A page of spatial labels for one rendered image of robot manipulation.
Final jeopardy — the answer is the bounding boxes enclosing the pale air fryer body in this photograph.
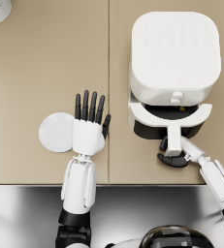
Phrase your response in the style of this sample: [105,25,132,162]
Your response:
[128,11,222,108]

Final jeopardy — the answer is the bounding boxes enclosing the white round plate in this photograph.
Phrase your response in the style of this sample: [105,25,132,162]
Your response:
[38,111,76,153]

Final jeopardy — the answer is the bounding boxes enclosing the air fryer drawer with handle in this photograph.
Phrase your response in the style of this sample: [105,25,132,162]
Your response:
[127,98,213,158]

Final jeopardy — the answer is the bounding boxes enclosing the dark round robot body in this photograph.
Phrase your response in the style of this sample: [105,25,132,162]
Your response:
[104,225,216,248]

